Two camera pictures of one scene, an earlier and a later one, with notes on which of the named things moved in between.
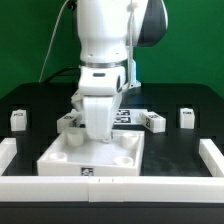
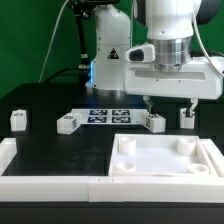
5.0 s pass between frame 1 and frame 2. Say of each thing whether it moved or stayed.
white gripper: moved
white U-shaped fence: stayed
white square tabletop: moved
